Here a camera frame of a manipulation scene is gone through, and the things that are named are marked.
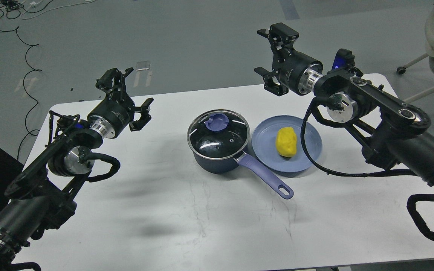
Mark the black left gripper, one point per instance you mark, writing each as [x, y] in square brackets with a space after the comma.
[116, 111]

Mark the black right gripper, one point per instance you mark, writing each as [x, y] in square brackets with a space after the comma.
[290, 66]

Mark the glass lid purple knob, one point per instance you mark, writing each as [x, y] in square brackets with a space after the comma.
[218, 134]

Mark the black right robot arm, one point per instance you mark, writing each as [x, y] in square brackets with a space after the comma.
[393, 133]

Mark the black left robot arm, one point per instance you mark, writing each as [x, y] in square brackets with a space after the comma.
[42, 196]

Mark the yellow potato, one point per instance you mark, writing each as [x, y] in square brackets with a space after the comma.
[286, 142]

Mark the small clear floor plate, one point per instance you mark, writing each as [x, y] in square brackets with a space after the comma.
[142, 66]

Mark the dark blue saucepan purple handle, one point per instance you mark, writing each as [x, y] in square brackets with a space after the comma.
[246, 160]

